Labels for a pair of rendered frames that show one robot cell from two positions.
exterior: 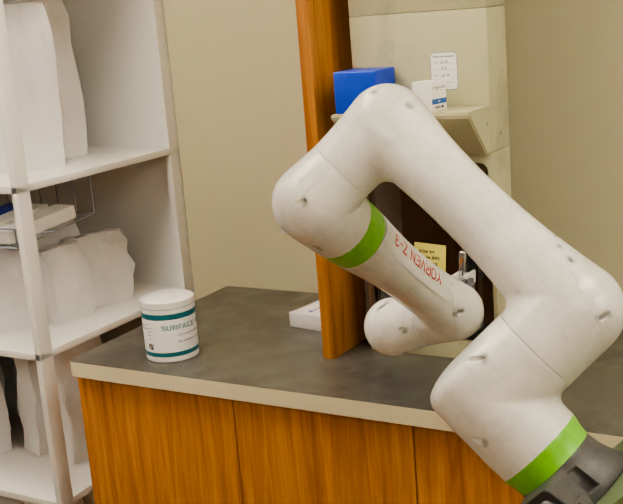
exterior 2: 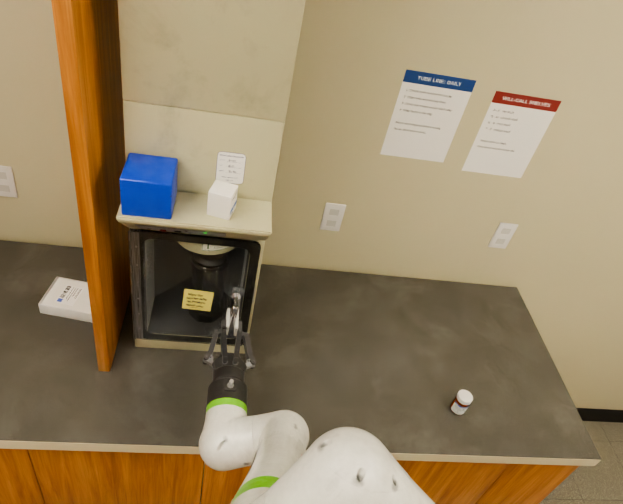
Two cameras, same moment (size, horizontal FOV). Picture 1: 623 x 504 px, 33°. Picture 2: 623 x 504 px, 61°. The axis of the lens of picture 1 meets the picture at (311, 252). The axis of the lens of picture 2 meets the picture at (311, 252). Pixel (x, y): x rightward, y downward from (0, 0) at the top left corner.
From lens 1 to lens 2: 1.52 m
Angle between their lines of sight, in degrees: 47
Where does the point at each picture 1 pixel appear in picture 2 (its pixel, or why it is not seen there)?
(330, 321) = (106, 351)
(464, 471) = not seen: hidden behind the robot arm
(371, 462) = (166, 463)
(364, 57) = (140, 142)
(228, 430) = (21, 455)
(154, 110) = not seen: outside the picture
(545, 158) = not seen: hidden behind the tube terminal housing
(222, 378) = (12, 433)
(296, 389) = (98, 438)
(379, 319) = (222, 458)
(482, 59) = (271, 165)
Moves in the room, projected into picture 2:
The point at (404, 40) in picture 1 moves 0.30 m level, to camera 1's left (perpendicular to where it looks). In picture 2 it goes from (190, 135) to (32, 160)
